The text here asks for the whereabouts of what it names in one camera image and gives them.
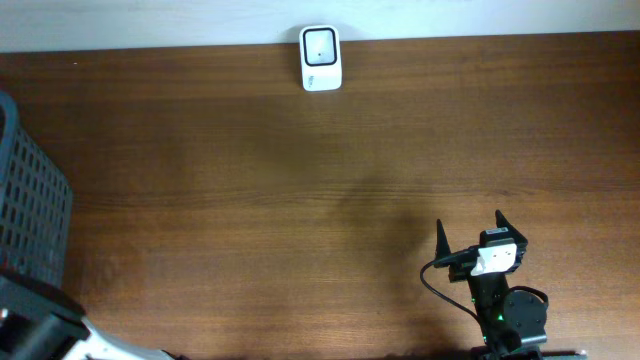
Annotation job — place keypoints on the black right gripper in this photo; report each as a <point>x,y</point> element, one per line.
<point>519,241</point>

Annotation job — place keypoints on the white barcode scanner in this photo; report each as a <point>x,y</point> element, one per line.
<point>320,58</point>

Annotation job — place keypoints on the dark plastic basket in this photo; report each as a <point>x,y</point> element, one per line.
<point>36,204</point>

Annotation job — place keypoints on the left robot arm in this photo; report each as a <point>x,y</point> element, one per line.
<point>39,321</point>

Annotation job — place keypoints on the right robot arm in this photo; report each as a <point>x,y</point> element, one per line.
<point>511,319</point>

